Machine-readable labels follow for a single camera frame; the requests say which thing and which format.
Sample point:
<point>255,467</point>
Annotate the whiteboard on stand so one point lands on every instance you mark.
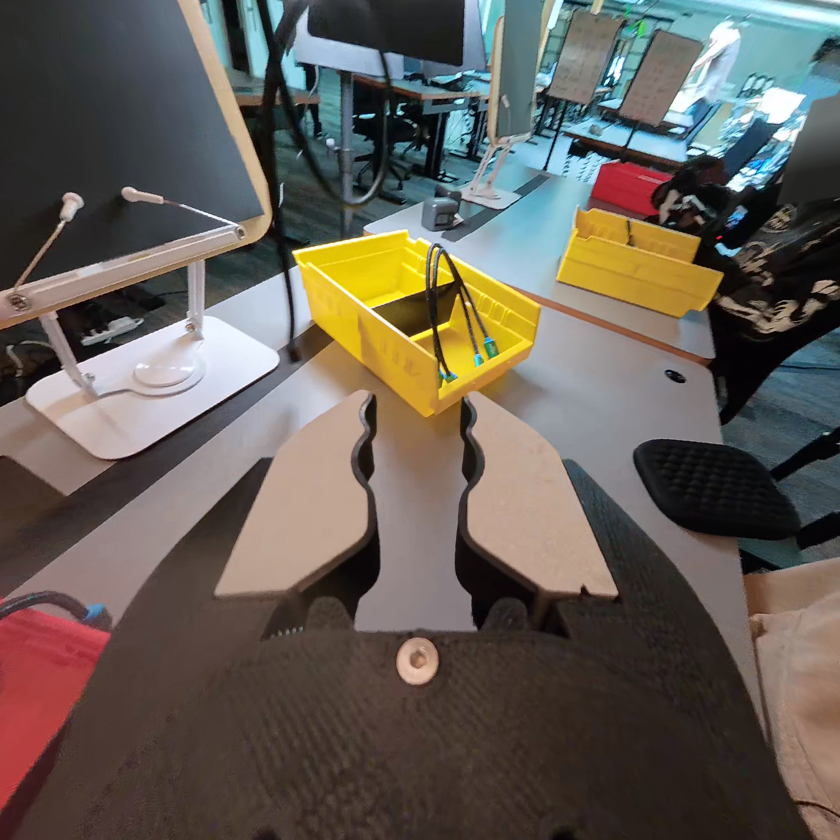
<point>587,56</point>
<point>659,79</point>

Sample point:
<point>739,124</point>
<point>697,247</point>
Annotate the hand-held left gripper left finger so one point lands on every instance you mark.
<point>302,512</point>

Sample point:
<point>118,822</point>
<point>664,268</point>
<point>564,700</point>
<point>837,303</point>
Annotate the small grey action camera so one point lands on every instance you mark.
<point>439,213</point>

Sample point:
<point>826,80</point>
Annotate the black desk grommet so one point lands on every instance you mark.
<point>675,376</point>

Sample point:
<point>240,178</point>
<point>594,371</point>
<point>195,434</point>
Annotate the yellow plastic bin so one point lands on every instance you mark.
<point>341,295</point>
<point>630,279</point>

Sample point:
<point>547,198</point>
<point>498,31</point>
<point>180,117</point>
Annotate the person's beige hoodie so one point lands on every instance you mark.
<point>800,689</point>

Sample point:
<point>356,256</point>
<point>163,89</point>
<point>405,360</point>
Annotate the white power strip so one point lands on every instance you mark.
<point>111,331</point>

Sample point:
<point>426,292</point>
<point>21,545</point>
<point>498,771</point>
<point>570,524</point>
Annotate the black bin divider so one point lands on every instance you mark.
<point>407,312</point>

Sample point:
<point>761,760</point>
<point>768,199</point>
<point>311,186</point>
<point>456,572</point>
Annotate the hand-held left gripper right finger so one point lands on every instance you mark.
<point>531,512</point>

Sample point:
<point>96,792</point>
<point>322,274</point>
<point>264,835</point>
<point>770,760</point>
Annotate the red plastic bin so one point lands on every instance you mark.
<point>39,689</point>
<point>630,187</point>

